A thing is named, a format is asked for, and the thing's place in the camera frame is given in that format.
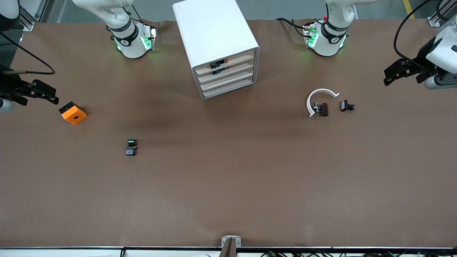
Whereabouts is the green push button switch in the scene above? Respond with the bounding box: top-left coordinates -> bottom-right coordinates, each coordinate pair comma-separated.
125,138 -> 139,157

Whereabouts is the white cabinet drawer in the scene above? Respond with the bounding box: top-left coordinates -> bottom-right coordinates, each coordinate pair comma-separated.
195,51 -> 256,77
196,59 -> 256,85
201,76 -> 258,100
199,68 -> 257,92

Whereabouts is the white drawer cabinet shell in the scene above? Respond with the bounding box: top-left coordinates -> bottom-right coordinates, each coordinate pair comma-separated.
172,0 -> 260,101

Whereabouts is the orange box with hole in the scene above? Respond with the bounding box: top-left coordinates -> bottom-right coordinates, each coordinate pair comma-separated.
59,101 -> 88,125

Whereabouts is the white curved plastic piece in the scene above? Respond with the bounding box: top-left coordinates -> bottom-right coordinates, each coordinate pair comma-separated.
306,88 -> 340,118

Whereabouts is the brown block metal component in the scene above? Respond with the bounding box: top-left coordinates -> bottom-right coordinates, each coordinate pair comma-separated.
312,102 -> 329,117

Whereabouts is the brown table cover mat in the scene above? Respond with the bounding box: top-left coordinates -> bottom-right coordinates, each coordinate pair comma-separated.
0,19 -> 457,248

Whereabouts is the brown bar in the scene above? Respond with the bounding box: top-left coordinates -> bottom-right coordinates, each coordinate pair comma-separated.
219,238 -> 237,257

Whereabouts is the aluminium frame profile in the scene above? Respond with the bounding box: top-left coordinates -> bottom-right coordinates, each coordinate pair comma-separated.
428,0 -> 457,28
16,0 -> 49,32

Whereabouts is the black right base cable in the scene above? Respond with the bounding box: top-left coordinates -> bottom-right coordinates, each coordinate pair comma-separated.
130,4 -> 144,22

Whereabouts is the black base cable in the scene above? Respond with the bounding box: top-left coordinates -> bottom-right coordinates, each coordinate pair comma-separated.
276,17 -> 308,37
130,4 -> 144,22

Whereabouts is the black left base cable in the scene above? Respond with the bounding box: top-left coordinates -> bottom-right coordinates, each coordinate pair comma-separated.
276,17 -> 308,37

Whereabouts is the grey metal bracket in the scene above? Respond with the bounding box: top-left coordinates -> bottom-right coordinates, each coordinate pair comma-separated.
221,236 -> 242,248

